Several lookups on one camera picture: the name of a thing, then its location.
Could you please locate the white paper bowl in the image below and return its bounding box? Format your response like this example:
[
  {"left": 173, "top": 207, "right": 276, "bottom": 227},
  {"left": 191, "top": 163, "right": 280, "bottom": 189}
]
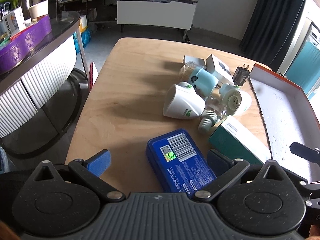
[{"left": 28, "top": 0, "right": 49, "bottom": 20}]

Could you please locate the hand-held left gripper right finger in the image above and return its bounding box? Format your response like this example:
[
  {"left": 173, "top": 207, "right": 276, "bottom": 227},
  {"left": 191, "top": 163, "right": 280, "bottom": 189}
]
[{"left": 194, "top": 149, "right": 295, "bottom": 202}]

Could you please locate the white plug-in heater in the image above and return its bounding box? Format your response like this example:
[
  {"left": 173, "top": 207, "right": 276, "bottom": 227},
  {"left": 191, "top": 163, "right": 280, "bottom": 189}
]
[{"left": 219, "top": 82, "right": 252, "bottom": 117}]

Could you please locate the white printed carton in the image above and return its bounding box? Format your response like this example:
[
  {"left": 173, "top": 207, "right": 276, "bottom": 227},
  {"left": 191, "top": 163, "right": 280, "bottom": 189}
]
[{"left": 2, "top": 6, "right": 25, "bottom": 35}]

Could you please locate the clear liquid bottle ribbed cap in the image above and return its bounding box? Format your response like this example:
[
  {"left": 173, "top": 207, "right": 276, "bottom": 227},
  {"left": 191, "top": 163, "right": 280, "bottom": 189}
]
[{"left": 198, "top": 96, "right": 229, "bottom": 133}]

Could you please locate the white washing machine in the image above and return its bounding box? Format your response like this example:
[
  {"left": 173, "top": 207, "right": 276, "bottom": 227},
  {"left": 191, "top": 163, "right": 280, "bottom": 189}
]
[{"left": 306, "top": 17, "right": 320, "bottom": 46}]

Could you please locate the metal flask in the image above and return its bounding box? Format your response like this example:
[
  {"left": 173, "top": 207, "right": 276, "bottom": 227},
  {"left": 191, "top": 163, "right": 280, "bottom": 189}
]
[{"left": 21, "top": 0, "right": 33, "bottom": 19}]

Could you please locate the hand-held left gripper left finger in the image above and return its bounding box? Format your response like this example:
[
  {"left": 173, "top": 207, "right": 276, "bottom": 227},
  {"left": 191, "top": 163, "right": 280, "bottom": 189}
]
[{"left": 24, "top": 149, "right": 125, "bottom": 202}]

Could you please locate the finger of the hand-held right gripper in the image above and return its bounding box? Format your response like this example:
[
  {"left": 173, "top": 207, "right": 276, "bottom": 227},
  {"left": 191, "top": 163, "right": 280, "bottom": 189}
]
[
  {"left": 284, "top": 167, "right": 320, "bottom": 189},
  {"left": 290, "top": 142, "right": 320, "bottom": 166}
]

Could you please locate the white tv cabinet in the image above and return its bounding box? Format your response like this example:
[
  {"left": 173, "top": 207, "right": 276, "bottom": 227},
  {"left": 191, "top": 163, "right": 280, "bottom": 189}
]
[{"left": 60, "top": 0, "right": 199, "bottom": 40}]

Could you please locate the dark curtain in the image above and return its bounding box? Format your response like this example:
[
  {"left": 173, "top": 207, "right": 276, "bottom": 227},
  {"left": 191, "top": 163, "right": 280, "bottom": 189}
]
[{"left": 239, "top": 0, "right": 310, "bottom": 67}]

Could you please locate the white laundry cabinet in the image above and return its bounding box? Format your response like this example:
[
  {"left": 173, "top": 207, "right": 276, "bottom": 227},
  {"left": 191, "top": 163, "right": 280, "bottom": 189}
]
[{"left": 276, "top": 0, "right": 316, "bottom": 75}]

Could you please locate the purple round box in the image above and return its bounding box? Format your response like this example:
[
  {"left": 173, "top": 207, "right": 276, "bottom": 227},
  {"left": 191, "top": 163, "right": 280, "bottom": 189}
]
[{"left": 0, "top": 14, "right": 52, "bottom": 75}]

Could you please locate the light blue capped bottle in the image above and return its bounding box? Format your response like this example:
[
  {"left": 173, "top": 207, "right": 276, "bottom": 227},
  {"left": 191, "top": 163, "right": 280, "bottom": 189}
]
[{"left": 179, "top": 61, "right": 219, "bottom": 98}]

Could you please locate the white charger package box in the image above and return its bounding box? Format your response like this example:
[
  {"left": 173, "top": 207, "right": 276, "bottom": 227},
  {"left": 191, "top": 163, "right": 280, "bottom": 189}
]
[{"left": 205, "top": 54, "right": 234, "bottom": 84}]

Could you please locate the white cup with leaf logo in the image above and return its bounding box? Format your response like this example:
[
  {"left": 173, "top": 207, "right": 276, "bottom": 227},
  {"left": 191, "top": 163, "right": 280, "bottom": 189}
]
[{"left": 163, "top": 81, "right": 206, "bottom": 120}]

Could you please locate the cardboard box with orange rim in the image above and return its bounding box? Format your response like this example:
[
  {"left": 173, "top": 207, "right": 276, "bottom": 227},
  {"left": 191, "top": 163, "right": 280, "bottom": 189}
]
[{"left": 249, "top": 64, "right": 320, "bottom": 183}]

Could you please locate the black box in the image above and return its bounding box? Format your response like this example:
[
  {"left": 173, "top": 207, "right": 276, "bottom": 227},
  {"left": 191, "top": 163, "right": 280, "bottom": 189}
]
[{"left": 47, "top": 0, "right": 62, "bottom": 18}]

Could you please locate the red and white board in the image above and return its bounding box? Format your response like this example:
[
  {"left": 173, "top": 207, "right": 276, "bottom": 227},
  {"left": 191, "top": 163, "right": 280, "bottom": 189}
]
[{"left": 88, "top": 61, "right": 99, "bottom": 92}]

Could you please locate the small grey white box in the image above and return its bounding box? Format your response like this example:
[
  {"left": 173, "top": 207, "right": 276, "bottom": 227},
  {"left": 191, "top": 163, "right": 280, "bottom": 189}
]
[{"left": 183, "top": 55, "right": 207, "bottom": 68}]

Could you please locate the blue tin box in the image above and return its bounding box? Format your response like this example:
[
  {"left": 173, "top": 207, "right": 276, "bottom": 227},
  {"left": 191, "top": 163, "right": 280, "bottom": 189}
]
[{"left": 146, "top": 129, "right": 217, "bottom": 199}]

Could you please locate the teal and white carton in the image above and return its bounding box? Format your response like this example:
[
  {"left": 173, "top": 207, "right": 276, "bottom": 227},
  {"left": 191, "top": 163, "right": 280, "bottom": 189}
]
[{"left": 208, "top": 116, "right": 272, "bottom": 165}]

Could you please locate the black charger plug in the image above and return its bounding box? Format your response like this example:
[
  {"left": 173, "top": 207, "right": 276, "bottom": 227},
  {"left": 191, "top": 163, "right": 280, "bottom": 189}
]
[{"left": 232, "top": 64, "right": 250, "bottom": 88}]

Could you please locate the blue plastic bag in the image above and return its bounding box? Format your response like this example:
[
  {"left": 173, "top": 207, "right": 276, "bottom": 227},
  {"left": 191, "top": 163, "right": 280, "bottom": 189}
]
[{"left": 74, "top": 15, "right": 92, "bottom": 53}]

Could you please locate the teal suitcase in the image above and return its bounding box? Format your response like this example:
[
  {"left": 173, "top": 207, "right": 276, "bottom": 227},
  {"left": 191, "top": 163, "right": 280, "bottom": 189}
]
[{"left": 285, "top": 40, "right": 320, "bottom": 98}]

